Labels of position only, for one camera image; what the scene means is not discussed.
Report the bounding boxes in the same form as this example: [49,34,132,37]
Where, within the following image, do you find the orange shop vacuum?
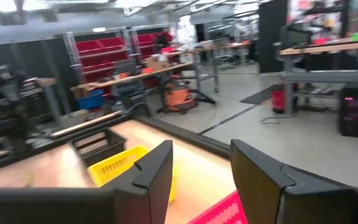
[155,74,217,115]

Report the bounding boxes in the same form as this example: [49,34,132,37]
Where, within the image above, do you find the black slotted plastic basket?
[70,127,127,168]

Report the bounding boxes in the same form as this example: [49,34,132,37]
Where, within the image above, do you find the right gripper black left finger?
[0,139,174,224]

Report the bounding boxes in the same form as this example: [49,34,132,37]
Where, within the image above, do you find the wooden workbench grey frame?
[279,33,358,116]

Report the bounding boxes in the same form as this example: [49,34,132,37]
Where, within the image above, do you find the cardboard box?
[144,55,171,72]

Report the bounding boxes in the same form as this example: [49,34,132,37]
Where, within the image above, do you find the blue plastic bin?
[75,89,104,110]

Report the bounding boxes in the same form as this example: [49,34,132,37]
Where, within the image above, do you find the yellow slotted plastic basket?
[87,144,178,203]

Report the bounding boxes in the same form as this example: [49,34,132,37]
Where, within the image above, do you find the metal shelf with red bins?
[129,27,174,63]
[62,30,131,94]

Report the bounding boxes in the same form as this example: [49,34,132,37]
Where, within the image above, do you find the black floor mat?
[239,83,281,106]

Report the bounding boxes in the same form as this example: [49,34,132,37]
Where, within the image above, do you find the long wooden workbench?
[71,60,221,94]

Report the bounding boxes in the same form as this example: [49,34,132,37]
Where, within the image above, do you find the red slotted plastic basket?
[187,190,249,224]

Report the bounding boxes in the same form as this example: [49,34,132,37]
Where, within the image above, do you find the black pillar panel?
[257,0,289,75]

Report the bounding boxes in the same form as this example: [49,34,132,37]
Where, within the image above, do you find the red box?
[271,82,299,114]

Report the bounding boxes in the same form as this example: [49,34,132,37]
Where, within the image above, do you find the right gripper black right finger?
[229,138,358,224]

